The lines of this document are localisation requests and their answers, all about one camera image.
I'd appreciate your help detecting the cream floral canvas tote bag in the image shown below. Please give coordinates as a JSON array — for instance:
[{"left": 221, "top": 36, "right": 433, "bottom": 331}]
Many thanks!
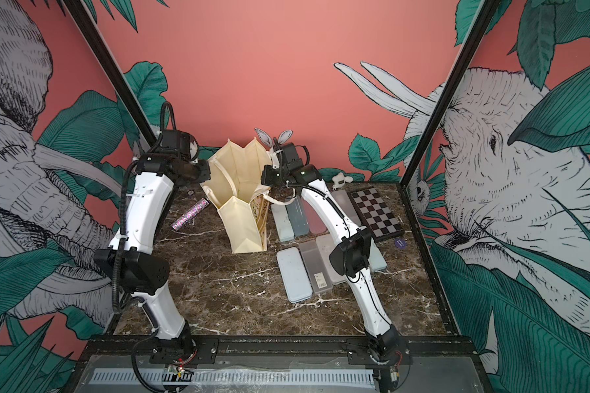
[{"left": 201, "top": 139, "right": 275, "bottom": 254}]

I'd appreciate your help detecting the translucent white pencil case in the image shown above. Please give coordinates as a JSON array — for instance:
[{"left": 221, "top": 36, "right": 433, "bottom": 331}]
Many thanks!
[{"left": 331, "top": 189, "right": 362, "bottom": 227}]

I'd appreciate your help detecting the pink pencil case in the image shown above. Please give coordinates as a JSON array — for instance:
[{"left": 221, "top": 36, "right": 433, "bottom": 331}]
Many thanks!
[{"left": 303, "top": 201, "right": 327, "bottom": 235}]

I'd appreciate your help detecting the translucent purple pink case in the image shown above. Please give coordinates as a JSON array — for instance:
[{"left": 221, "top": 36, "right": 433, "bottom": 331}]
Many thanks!
[{"left": 276, "top": 247, "right": 313, "bottom": 304}]

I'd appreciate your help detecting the grey case with label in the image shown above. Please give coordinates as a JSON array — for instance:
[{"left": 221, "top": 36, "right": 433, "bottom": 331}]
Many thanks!
[{"left": 299, "top": 241, "right": 333, "bottom": 294}]

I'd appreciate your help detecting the pale mint case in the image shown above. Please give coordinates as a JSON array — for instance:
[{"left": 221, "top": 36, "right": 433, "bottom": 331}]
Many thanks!
[{"left": 369, "top": 241, "right": 387, "bottom": 272}]

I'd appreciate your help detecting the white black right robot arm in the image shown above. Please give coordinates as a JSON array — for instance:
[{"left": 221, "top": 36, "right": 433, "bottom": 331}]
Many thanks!
[{"left": 261, "top": 141, "right": 408, "bottom": 365}]

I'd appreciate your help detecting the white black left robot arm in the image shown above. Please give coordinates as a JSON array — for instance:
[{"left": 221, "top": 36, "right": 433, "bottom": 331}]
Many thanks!
[{"left": 93, "top": 153, "right": 211, "bottom": 363}]

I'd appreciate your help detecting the light teal case in bag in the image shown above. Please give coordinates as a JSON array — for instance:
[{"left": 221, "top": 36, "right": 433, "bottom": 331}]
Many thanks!
[{"left": 286, "top": 197, "right": 310, "bottom": 237}]

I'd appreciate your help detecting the purple glitter microphone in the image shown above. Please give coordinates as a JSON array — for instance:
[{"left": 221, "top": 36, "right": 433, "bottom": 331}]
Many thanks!
[{"left": 171, "top": 197, "right": 210, "bottom": 231}]

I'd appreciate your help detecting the small white toy figure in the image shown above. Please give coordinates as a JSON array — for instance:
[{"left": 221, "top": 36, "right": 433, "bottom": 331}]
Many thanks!
[{"left": 332, "top": 172, "right": 354, "bottom": 191}]

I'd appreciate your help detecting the black white chessboard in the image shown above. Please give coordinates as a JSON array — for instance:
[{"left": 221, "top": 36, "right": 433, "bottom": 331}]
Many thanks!
[{"left": 347, "top": 188, "right": 405, "bottom": 243}]

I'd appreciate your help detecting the small purple round sticker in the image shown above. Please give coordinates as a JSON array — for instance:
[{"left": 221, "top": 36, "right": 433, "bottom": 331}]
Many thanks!
[{"left": 394, "top": 238, "right": 406, "bottom": 250}]

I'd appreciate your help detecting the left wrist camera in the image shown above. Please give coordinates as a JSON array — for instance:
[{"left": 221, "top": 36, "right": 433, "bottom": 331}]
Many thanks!
[{"left": 156, "top": 129, "right": 199, "bottom": 161}]

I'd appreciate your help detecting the black front mounting rail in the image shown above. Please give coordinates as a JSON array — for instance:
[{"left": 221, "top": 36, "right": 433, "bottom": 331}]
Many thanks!
[{"left": 78, "top": 335, "right": 478, "bottom": 367}]

